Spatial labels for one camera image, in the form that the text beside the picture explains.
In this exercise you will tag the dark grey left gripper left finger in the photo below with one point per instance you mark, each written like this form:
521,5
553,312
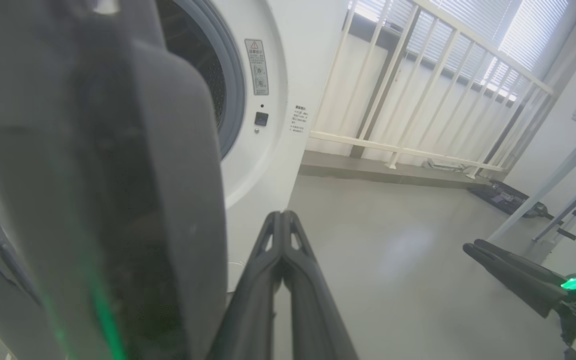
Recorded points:
248,310

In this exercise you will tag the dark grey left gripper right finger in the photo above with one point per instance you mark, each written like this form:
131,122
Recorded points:
318,320

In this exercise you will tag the white front-load washing machine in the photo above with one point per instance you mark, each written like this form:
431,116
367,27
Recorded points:
278,165

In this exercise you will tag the washing machine steel drum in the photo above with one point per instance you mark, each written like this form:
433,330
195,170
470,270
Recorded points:
203,65

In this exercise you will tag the black flat floor device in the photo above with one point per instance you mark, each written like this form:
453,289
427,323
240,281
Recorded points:
505,197

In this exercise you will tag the white metal railing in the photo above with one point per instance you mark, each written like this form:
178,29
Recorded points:
408,150

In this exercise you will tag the small printed text label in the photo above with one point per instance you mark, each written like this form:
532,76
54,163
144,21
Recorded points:
299,120

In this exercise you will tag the grey warning sticker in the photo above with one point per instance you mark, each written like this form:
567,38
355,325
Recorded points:
257,67

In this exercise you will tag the white frame table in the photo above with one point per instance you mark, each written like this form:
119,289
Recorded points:
543,195

